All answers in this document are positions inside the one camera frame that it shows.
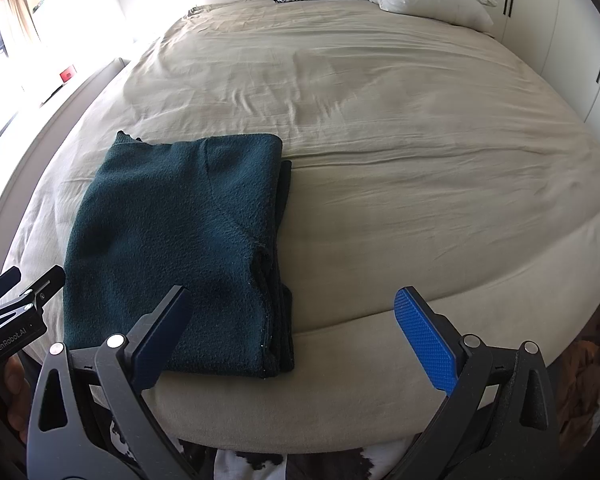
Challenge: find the dark teal knit sweater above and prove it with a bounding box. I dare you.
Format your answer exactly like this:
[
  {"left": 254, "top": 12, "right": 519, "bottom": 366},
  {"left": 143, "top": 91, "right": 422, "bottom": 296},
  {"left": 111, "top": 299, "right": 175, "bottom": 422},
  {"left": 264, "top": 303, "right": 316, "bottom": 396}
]
[{"left": 62, "top": 131, "right": 296, "bottom": 380}]

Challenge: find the beige curtain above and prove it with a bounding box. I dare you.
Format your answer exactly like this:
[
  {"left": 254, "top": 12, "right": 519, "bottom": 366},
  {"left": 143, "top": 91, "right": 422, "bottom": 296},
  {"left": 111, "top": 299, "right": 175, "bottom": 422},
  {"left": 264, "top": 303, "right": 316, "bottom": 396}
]
[{"left": 0, "top": 0, "right": 47, "bottom": 45}]

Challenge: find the person's left hand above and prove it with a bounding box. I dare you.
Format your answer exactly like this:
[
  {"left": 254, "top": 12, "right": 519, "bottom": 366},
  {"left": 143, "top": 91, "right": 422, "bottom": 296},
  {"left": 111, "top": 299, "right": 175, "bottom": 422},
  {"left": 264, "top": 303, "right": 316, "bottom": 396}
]
[{"left": 0, "top": 356, "right": 31, "bottom": 445}]

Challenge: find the bed with beige sheet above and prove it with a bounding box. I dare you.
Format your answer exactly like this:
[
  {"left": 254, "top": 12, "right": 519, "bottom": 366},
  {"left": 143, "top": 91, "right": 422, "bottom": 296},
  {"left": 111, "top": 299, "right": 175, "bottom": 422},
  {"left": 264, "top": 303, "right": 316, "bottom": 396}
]
[{"left": 0, "top": 0, "right": 600, "bottom": 453}]

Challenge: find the black and white patterned cloth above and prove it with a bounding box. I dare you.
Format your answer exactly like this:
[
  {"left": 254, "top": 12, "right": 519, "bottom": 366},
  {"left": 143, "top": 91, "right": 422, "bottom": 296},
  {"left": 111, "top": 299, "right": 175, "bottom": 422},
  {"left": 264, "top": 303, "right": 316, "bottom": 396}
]
[{"left": 107, "top": 410, "right": 422, "bottom": 480}]

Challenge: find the white wardrobe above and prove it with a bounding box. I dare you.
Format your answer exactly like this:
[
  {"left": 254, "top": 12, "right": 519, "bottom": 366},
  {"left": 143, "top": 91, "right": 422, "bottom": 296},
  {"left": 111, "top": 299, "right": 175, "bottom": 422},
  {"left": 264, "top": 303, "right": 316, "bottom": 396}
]
[{"left": 495, "top": 0, "right": 600, "bottom": 127}]

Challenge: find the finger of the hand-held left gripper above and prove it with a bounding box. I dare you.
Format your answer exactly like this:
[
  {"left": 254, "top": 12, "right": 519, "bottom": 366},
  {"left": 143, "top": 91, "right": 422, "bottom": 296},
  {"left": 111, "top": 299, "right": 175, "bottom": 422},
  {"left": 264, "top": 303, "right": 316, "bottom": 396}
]
[
  {"left": 0, "top": 266, "right": 22, "bottom": 311},
  {"left": 0, "top": 265, "right": 66, "bottom": 329}
]

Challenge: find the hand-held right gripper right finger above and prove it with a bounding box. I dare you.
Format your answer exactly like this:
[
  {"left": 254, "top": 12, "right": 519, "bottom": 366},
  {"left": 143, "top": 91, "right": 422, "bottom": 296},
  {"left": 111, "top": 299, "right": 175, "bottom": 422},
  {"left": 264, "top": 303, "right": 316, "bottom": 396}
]
[{"left": 393, "top": 287, "right": 564, "bottom": 480}]

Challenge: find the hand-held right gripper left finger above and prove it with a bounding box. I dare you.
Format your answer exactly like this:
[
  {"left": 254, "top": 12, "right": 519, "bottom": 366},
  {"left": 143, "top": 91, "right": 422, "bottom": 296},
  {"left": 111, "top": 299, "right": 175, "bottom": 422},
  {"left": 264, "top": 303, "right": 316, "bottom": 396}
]
[{"left": 26, "top": 284, "right": 197, "bottom": 480}]

